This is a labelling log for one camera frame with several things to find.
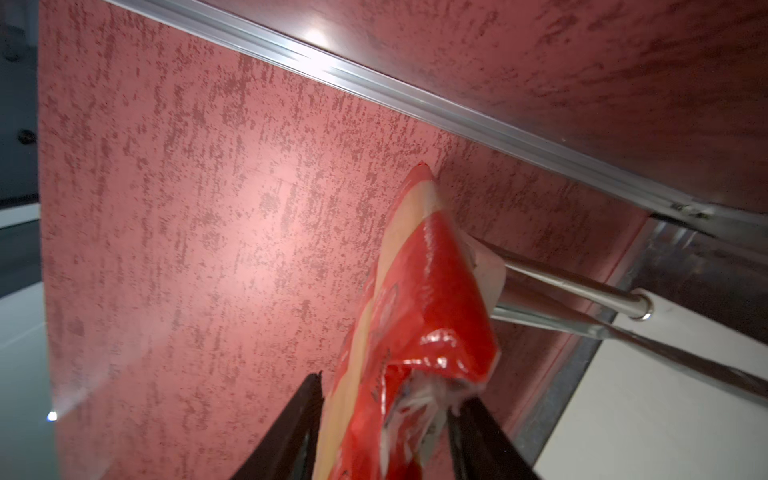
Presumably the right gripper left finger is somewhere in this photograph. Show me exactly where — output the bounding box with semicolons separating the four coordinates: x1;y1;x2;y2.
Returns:
231;373;324;480

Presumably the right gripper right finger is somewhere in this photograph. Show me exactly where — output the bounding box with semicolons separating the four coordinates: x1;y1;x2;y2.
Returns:
448;397;540;480

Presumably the red spaghetti bag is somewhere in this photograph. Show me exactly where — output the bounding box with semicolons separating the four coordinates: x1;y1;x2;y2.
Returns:
313;163;506;479

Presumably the white two-tier shelf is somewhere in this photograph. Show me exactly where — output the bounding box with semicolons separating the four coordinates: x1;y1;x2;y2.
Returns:
477;243;767;479

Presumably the right aluminium corner post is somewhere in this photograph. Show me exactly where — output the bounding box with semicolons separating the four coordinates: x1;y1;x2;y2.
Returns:
118;1;767;244

